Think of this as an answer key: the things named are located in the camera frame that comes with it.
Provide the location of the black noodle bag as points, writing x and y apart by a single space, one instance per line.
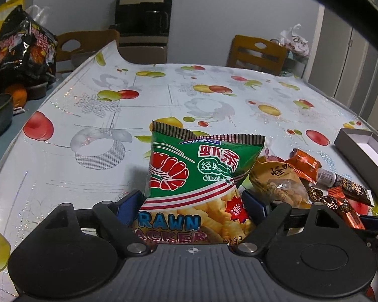
22 50

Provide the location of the clear plastic bag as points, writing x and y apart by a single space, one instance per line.
39 14

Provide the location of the brown gold candy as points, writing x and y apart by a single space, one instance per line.
335 204
314 193

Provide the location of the dark brown snack bar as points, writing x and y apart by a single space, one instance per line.
352 190

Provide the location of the white cardboard box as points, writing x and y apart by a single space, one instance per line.
365 146

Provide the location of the orange bar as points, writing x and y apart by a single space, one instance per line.
354 218

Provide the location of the wooden chair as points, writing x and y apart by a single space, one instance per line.
82 44
258 53

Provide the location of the white door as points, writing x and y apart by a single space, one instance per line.
349 63

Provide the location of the orange snack packet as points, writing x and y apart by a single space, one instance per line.
305 163

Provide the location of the orange fruit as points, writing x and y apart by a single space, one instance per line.
17 96

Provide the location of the green prawn cracker bag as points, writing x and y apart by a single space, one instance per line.
192 170

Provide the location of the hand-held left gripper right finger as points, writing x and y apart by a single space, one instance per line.
254 207

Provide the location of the yellow-brown snack packet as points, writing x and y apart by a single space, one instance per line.
280 179

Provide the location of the black coffee machine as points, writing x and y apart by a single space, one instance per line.
145 15

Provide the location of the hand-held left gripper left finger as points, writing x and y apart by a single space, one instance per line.
129 207

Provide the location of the glass cart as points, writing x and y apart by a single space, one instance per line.
296 64

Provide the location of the white plastic bag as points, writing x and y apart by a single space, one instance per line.
294 41

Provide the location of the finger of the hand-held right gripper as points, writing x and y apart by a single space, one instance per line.
376 221

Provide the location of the yellow bag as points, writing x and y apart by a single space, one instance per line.
0 15

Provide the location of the fruit print plastic tablecloth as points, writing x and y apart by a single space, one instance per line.
176 100

